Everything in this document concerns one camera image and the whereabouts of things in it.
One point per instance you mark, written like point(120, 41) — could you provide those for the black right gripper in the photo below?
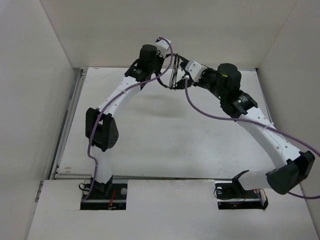
point(207, 71)

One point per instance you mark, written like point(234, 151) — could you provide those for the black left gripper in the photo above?
point(161, 59)

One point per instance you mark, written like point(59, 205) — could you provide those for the black headphones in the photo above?
point(179, 63)

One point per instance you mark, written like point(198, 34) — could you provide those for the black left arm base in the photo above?
point(110, 197)

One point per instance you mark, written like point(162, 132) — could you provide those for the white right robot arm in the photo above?
point(291, 165)

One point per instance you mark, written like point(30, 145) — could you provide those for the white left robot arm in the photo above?
point(100, 122)

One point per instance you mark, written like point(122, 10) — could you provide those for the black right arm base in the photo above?
point(231, 196)

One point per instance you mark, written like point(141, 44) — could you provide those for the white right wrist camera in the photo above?
point(195, 69)

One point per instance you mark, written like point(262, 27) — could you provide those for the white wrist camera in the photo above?
point(163, 46)
point(195, 69)

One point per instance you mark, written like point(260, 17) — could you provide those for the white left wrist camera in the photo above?
point(163, 46)

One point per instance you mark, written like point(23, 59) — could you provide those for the aluminium table edge rail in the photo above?
point(73, 98)

